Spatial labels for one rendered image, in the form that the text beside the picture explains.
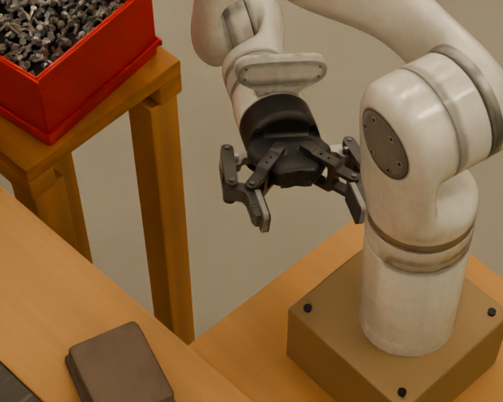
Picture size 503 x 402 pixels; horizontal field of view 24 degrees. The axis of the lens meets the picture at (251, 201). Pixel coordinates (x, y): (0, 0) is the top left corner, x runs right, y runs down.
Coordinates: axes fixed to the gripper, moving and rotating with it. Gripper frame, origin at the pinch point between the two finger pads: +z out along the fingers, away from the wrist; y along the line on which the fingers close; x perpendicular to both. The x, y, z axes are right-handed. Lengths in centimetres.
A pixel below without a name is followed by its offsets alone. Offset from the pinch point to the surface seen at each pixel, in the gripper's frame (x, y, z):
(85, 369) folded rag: -13.4, 21.4, 4.0
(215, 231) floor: -88, -18, -89
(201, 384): -15.1, 10.5, 5.9
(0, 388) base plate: -17.3, 29.1, 2.0
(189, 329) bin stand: -80, -6, -57
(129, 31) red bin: -9.4, 9.6, -45.3
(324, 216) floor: -85, -40, -87
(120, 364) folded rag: -12.9, 18.1, 4.2
